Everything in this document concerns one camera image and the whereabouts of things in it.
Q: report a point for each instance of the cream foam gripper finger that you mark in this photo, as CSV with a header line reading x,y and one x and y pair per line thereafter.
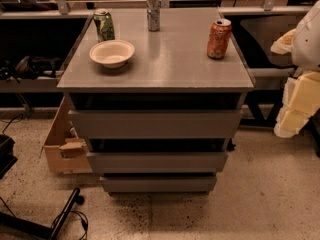
x,y
301,92

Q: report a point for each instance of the grey top drawer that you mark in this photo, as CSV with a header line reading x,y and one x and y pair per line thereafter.
x,y
154,124

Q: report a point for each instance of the grey drawer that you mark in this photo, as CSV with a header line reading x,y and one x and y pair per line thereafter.
x,y
154,124
157,162
158,184

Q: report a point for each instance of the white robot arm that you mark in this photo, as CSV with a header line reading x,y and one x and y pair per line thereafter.
x,y
311,22

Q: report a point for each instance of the grey drawer cabinet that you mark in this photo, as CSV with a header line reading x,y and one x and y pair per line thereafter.
x,y
169,71

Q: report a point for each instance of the grey bottom drawer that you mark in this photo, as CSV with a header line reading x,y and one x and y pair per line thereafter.
x,y
158,184

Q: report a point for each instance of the grey middle drawer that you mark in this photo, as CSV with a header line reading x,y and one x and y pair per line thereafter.
x,y
157,162

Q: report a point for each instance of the black office chair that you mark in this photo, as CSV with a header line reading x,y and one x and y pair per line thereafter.
x,y
265,30

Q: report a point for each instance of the orange soda can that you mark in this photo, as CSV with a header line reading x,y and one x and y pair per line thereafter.
x,y
219,35

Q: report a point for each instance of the silver soda can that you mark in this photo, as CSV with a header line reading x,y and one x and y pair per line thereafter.
x,y
153,14

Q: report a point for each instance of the white paper bowl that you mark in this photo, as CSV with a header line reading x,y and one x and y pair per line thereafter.
x,y
112,54

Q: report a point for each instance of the green soda can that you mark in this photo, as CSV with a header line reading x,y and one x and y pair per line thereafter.
x,y
104,25

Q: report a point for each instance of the cardboard box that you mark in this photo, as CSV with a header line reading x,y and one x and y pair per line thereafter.
x,y
64,151

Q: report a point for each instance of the black headphones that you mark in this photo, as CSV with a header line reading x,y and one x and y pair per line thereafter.
x,y
31,67

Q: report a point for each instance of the black equipment case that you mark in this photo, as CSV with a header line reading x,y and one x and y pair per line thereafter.
x,y
7,158

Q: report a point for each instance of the black chair base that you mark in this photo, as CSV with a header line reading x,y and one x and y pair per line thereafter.
x,y
49,226

